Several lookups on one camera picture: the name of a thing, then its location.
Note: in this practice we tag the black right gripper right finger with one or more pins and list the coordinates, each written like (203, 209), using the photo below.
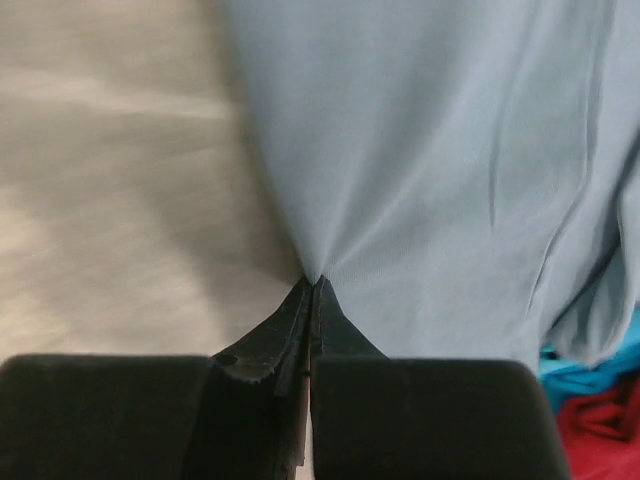
(375, 417)

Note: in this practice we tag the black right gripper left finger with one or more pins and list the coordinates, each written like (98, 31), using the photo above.
(239, 414)

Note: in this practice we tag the grey blue t shirt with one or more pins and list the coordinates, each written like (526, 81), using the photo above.
(465, 173)

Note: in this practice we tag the folded turquoise t shirt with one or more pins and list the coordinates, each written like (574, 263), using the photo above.
(563, 379)

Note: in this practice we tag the folded red t shirt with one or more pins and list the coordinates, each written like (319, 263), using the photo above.
(600, 434)

